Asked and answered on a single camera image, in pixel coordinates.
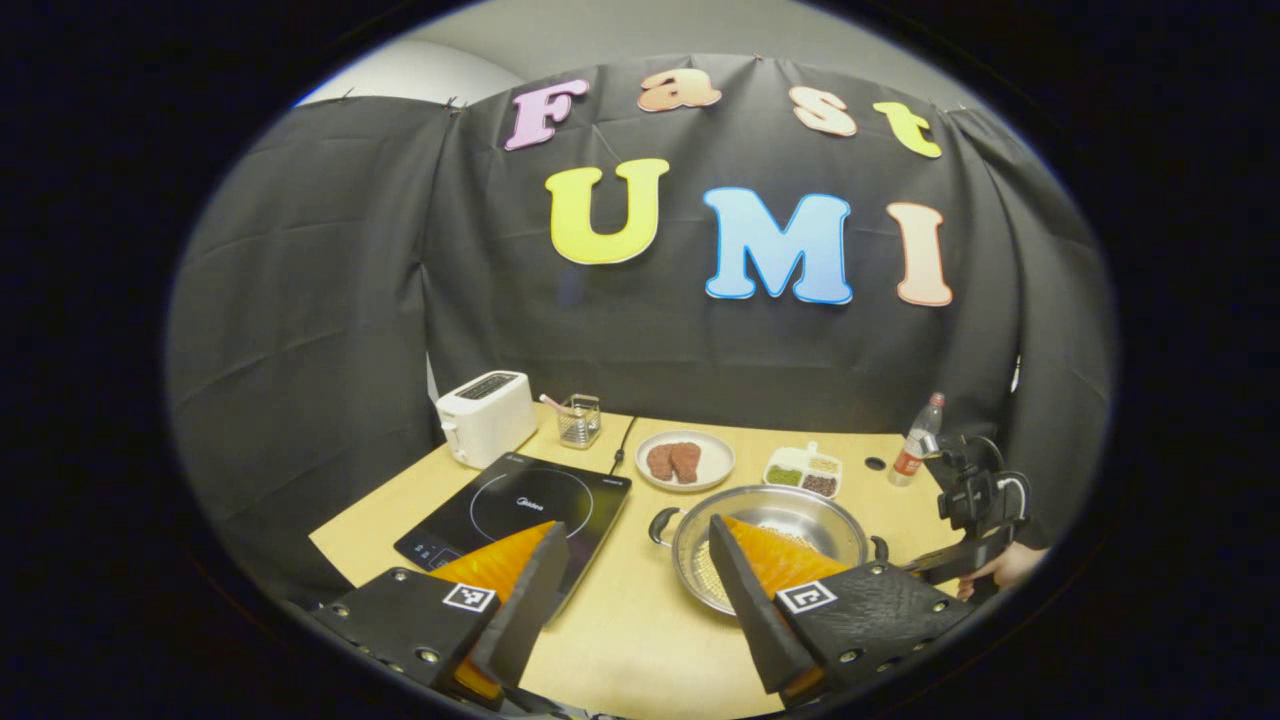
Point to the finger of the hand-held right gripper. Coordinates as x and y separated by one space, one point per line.
950 562

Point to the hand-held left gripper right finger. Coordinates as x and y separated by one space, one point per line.
750 610

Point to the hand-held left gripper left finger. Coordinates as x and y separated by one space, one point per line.
530 610

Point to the black induction cooktop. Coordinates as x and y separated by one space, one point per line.
540 495

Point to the clear bottle with red label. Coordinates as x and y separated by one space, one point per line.
913 455

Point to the white round plate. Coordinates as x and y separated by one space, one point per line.
715 462

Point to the white divided bean dish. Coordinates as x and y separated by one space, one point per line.
795 462

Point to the brown meat patty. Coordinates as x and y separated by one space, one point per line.
687 462
660 462

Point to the white toaster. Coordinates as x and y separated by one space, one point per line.
490 420

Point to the pink stick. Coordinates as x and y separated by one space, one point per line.
553 403

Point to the black backdrop cloth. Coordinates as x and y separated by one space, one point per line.
330 300

